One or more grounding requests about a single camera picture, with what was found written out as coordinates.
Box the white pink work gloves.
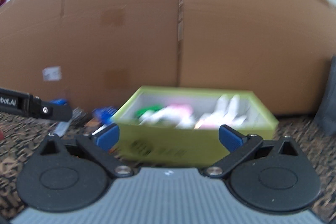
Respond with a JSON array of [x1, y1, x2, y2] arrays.
[[138, 94, 248, 130]]

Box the lime green storage box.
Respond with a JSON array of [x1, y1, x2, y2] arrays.
[[113, 86, 278, 166]]

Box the blue flat box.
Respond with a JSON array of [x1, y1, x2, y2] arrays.
[[71, 107, 91, 127]]

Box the blue gum tub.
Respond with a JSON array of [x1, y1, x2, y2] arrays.
[[92, 106, 117, 124]]

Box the black tan letter-print blanket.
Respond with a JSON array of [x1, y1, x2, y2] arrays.
[[0, 108, 336, 224]]

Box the white shipping label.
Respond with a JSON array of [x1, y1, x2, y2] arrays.
[[42, 66, 62, 81]]

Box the large brown cardboard box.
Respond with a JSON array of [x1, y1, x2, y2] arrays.
[[1, 0, 335, 115]]

